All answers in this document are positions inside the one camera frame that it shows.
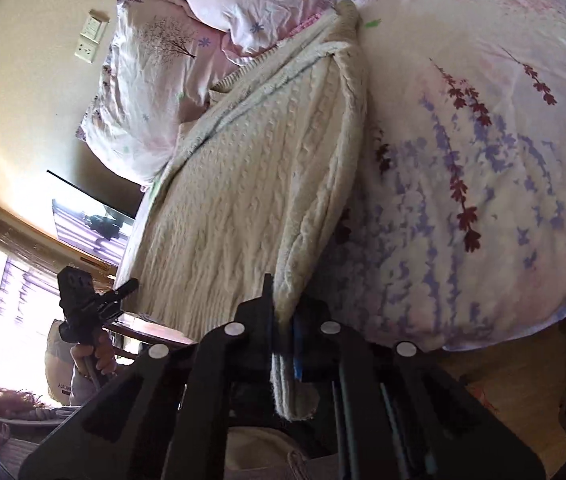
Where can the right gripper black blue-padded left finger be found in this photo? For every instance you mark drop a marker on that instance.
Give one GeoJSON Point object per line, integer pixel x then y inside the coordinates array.
{"type": "Point", "coordinates": [167, 415]}

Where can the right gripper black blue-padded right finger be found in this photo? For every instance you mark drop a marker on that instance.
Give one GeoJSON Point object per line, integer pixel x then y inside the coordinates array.
{"type": "Point", "coordinates": [398, 415]}

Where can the cream cable-knit sweater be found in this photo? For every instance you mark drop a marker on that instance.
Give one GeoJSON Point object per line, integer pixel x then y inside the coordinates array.
{"type": "Point", "coordinates": [255, 187]}

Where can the person's left hand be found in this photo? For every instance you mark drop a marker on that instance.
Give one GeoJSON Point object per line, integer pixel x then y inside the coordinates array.
{"type": "Point", "coordinates": [103, 354]}

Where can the dark wooden bedside table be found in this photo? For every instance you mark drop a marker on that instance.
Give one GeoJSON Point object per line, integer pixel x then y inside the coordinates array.
{"type": "Point", "coordinates": [133, 335]}

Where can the striped purple window curtain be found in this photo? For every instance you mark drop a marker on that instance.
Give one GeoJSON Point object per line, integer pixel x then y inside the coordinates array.
{"type": "Point", "coordinates": [85, 235]}

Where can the floral pink bed sheet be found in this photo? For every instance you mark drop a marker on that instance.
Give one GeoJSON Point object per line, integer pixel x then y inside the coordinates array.
{"type": "Point", "coordinates": [455, 234]}

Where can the pink tree-print lower pillow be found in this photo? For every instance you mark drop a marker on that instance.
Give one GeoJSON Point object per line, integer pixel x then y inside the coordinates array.
{"type": "Point", "coordinates": [160, 66]}

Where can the white wall switch socket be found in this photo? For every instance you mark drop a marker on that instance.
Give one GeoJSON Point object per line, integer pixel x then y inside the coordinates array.
{"type": "Point", "coordinates": [90, 36]}

